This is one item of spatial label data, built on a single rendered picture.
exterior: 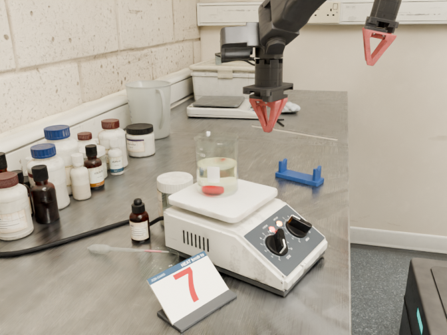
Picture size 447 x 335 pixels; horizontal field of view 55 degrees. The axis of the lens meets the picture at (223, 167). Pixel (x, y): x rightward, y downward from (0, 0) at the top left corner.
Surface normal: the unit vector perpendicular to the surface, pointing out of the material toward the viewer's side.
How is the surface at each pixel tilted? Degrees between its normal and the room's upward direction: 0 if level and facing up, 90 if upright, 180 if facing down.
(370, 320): 0
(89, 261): 0
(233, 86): 93
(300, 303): 0
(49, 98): 90
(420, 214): 90
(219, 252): 90
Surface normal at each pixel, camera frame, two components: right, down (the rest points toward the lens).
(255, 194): -0.01, -0.94
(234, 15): -0.26, 0.33
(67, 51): 0.97, 0.07
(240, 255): -0.58, 0.28
